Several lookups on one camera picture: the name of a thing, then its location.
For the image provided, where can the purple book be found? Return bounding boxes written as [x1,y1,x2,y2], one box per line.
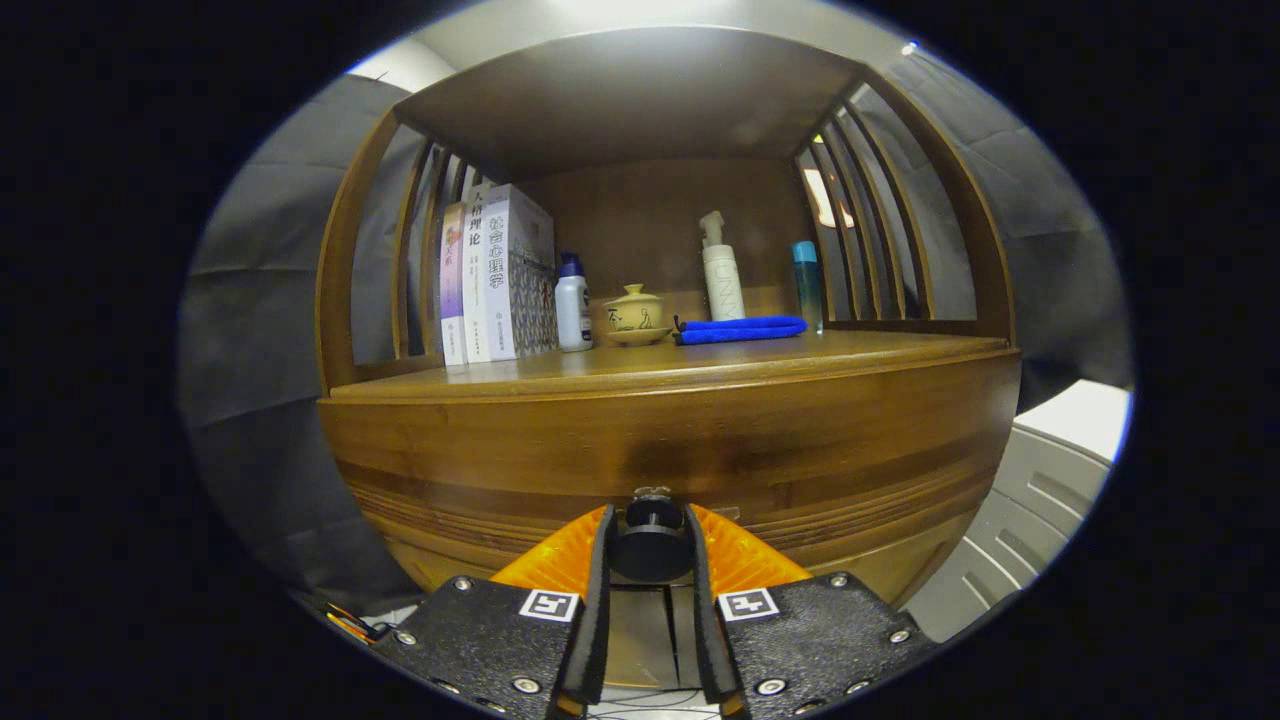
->
[440,202,469,367]

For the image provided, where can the black drawer knob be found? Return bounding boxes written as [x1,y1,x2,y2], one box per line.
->
[610,487,696,584]

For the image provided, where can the yellow lidded teacup with saucer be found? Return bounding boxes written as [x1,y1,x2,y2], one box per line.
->
[603,284,673,348]

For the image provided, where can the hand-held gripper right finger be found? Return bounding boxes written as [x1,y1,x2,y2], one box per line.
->
[685,503,936,720]

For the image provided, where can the wooden drawer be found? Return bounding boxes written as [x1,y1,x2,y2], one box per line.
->
[318,350,1023,601]

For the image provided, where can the wooden cabinet with slatted sides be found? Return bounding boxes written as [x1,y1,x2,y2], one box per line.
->
[315,25,1023,691]

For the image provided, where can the white bottle blue cap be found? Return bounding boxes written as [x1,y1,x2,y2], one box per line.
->
[555,252,594,353]

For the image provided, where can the wooden countertop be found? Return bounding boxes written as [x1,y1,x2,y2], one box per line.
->
[330,328,1011,403]

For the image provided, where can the blue folded cloth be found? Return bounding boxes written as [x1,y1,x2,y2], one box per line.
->
[674,315,809,346]

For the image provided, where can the white grey floor unit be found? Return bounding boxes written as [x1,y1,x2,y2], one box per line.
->
[903,380,1134,643]

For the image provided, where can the orange black object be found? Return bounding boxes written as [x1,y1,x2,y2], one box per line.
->
[322,598,393,643]

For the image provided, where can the thick white patterned book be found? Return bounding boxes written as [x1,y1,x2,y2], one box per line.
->
[485,184,559,361]

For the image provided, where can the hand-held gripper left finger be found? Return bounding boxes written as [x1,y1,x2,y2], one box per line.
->
[370,503,616,720]

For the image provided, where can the clear blue bottle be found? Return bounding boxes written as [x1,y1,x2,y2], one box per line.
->
[792,240,825,334]

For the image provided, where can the thin white book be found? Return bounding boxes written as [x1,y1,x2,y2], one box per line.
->
[462,182,496,364]

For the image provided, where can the white pump bottle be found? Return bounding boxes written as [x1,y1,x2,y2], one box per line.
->
[699,211,747,322]

